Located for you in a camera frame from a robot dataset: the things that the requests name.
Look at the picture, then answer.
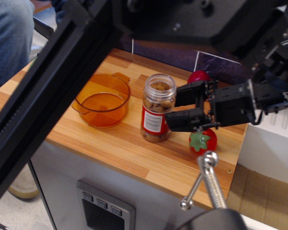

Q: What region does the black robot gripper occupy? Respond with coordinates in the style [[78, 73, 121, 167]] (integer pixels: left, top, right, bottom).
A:
[[165, 80, 256, 132]]

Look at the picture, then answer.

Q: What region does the clear almond jar red label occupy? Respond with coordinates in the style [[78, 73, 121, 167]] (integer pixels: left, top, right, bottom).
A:
[[140, 73, 178, 143]]

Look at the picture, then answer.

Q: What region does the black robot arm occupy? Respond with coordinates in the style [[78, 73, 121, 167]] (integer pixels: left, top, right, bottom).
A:
[[0, 0, 288, 199]]

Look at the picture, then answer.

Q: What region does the orange transparent plastic pot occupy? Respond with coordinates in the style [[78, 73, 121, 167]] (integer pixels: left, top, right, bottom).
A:
[[72, 73, 131, 127]]

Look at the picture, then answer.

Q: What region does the dark red jar lid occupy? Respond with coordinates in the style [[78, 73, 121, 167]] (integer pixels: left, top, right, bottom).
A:
[[187, 70, 210, 83]]

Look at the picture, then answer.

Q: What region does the red toy strawberry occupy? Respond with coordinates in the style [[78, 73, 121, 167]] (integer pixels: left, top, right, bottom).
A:
[[189, 128, 217, 155]]

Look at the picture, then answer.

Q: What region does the grey oven control panel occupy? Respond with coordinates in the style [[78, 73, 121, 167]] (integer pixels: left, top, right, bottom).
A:
[[76, 180, 136, 230]]

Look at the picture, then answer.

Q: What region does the black chair armrest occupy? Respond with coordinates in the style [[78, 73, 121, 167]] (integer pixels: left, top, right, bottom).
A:
[[33, 17, 54, 39]]

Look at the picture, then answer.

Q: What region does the beige suede shoe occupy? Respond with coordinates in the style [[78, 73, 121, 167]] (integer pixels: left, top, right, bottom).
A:
[[8, 164, 39, 199]]

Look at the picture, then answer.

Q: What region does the person's leg in jeans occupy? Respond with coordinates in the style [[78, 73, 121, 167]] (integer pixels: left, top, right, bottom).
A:
[[0, 0, 35, 87]]

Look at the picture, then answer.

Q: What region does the metal clamp screw handle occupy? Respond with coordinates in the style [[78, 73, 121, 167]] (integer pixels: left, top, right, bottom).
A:
[[180, 150, 228, 210]]

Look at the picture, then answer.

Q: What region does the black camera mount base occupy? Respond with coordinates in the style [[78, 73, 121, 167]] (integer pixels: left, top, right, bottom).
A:
[[177, 208, 247, 230]]

